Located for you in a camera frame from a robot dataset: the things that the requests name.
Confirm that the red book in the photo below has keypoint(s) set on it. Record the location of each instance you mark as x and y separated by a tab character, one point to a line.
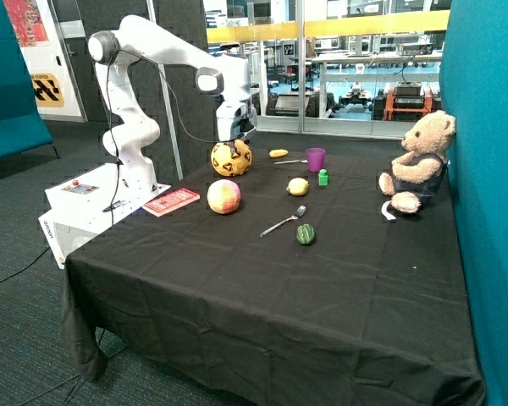
171	201

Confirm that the orange black wheeled robot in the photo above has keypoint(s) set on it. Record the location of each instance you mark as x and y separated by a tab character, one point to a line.
405	102

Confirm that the pink yellow soft ball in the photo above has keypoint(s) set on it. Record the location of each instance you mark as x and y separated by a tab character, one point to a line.
223	196

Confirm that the purple plastic cup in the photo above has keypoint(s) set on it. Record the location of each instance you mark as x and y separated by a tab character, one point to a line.
315	157

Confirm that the red poster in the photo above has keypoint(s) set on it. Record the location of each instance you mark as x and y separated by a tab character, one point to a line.
25	17

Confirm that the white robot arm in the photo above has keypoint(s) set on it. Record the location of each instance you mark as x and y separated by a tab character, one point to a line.
113	51

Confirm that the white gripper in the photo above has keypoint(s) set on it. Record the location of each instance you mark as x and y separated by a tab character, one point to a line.
236	120

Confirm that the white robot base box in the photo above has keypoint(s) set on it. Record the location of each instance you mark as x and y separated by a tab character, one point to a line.
88	205

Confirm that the silver spoon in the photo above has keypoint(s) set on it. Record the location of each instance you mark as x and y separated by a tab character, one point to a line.
291	161

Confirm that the green toy bell pepper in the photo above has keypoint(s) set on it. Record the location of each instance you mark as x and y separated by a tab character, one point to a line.
305	234

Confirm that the black tablecloth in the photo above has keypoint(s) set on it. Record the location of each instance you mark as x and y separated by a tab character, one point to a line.
370	313

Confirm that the white workbench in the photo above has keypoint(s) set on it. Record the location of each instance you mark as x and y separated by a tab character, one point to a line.
347	84

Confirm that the brown teddy bear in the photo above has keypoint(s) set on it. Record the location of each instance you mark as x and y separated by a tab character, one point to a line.
416	176

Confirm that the yellow black soccer ball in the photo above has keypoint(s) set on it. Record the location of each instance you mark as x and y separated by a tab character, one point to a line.
230	164

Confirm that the yellow toy corn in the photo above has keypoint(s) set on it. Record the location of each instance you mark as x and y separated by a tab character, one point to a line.
278	153

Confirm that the black yellow sign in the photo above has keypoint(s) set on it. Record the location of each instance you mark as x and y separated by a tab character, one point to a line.
47	90

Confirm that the silver fork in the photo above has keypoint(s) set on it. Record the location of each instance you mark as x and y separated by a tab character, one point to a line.
301	210

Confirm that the green toy block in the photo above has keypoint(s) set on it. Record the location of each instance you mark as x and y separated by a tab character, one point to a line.
323	177

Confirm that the teal sofa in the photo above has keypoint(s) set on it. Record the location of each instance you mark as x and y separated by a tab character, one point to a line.
21	127

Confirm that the teal partition wall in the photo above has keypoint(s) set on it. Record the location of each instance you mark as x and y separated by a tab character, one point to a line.
474	84

